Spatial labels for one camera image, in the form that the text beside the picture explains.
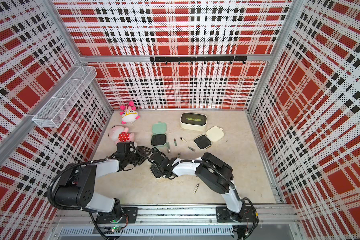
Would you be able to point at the aluminium front rail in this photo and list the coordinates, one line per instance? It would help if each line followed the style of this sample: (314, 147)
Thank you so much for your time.
(276, 222)

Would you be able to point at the pink doll red dress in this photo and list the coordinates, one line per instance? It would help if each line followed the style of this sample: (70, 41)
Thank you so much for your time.
(119, 134)

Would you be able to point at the green nail clipper case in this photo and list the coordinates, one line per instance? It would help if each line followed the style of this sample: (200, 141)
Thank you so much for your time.
(159, 137)

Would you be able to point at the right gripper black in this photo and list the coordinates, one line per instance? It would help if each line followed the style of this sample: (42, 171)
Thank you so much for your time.
(156, 172)

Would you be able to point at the cream tissue box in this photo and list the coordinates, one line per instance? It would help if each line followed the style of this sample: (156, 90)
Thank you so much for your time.
(193, 121)

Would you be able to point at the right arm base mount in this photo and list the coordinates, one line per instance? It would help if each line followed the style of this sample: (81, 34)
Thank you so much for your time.
(245, 215)

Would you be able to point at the white wire mesh basket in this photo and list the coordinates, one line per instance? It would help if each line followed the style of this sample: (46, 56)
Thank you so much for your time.
(54, 112)

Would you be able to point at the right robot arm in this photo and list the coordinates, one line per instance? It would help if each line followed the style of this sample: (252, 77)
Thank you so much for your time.
(212, 171)

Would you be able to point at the pink owl plush toy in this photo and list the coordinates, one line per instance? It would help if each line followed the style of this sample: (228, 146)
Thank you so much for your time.
(129, 113)

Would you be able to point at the black wall hook rail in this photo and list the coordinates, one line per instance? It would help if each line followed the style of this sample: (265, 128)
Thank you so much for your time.
(199, 59)

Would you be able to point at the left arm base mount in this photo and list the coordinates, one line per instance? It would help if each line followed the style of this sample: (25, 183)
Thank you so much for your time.
(122, 216)

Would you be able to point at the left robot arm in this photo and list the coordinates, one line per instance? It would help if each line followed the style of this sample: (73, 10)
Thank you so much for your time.
(74, 187)

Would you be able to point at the cream case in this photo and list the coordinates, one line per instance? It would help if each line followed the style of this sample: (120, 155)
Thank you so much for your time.
(156, 172)
(211, 136)

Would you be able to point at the small clipper front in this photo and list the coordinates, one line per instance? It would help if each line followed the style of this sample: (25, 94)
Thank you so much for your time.
(196, 188)

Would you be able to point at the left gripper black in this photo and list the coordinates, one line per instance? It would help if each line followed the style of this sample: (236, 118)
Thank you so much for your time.
(142, 154)

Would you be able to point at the large green nail clipper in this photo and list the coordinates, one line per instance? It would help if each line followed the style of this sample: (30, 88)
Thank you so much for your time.
(168, 147)

